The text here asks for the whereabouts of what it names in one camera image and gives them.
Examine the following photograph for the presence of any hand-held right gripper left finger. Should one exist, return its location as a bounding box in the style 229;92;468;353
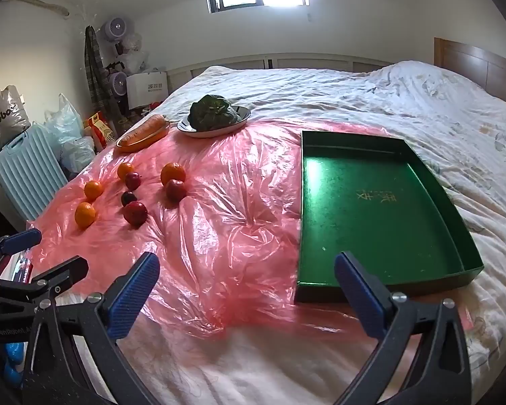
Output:
22;252;161;405

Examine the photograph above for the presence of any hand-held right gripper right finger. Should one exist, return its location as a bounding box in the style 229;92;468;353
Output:
334;251;475;405

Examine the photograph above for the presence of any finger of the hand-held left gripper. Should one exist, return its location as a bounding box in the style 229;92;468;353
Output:
0;255;89;305
0;227;42;275

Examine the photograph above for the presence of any green shallow box tray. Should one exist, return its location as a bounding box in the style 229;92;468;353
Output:
294;130;485;305

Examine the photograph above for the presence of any person's left forearm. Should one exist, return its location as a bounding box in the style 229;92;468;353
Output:
0;340;28;389

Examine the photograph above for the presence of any light blue ribbed suitcase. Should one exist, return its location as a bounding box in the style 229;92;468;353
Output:
0;124;68;221

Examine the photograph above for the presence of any clear plastic bag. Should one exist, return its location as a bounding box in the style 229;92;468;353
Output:
44;93;96;174

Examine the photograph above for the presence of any grey printed sack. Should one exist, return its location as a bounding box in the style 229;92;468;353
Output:
0;85;31;145

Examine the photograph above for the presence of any red and yellow bag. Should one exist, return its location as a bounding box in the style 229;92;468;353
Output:
84;112;117;151

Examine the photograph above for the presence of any pink plastic sheet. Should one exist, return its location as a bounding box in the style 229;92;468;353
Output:
25;117;365;340

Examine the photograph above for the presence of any carrot on orange plate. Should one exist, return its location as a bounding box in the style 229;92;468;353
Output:
115;120;171;153

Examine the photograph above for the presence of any metal plate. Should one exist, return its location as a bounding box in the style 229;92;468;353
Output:
177;105;252;139

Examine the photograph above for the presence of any purple round fan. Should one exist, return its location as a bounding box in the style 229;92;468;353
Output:
107;72;130;94
105;18;132;43

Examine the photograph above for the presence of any dark plaid scarf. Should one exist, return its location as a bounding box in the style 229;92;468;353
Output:
83;25;111;113

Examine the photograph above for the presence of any white cardboard box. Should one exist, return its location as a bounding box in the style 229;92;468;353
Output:
125;71;170;111

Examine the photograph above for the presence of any dark green leafy vegetable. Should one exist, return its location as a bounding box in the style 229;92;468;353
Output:
188;94;242;132

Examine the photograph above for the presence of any pile of clear bags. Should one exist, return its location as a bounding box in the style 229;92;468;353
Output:
118;31;151;73

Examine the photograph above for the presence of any wooden headboard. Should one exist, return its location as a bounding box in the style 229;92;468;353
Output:
433;37;506;111

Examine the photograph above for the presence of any beige wall pipe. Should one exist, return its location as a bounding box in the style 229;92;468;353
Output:
4;0;71;18

